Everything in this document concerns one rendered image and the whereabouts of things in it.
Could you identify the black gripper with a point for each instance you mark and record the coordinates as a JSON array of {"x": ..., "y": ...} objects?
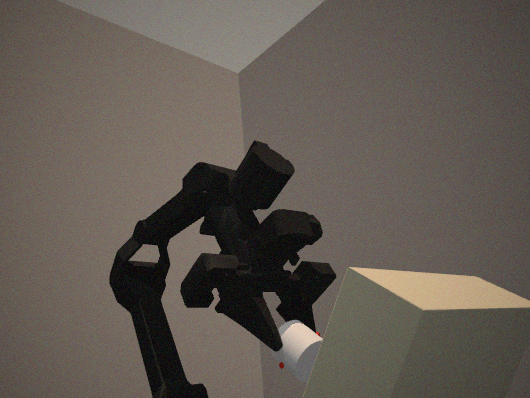
[{"x": 241, "y": 284}]

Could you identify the beige cylinder with grey slotted end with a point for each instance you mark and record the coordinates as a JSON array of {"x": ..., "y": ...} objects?
[{"x": 299, "y": 350}]

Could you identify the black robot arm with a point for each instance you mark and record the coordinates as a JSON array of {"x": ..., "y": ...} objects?
[{"x": 223, "y": 197}]

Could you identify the beige service panel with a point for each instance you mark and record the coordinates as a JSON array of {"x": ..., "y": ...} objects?
[{"x": 402, "y": 334}]

